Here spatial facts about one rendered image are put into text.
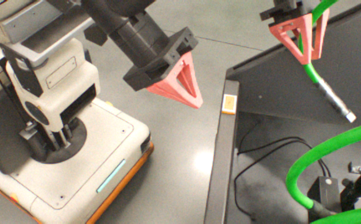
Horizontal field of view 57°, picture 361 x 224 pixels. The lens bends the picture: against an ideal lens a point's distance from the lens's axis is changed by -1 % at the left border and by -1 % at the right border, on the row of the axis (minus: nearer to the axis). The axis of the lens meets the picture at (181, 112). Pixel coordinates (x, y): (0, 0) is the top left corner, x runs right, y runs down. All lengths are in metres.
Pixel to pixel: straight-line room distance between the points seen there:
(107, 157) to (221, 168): 0.90
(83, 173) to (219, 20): 1.66
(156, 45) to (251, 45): 2.09
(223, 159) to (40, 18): 0.58
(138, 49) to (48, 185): 1.18
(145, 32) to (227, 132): 0.41
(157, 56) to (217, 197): 0.36
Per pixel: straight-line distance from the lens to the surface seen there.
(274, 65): 0.84
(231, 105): 0.80
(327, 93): 0.62
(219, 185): 0.69
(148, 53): 0.42
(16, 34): 0.91
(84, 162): 1.55
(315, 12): 0.54
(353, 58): 0.84
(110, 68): 2.32
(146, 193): 1.74
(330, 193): 0.71
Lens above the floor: 1.57
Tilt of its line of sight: 51 degrees down
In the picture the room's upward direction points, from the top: straight up
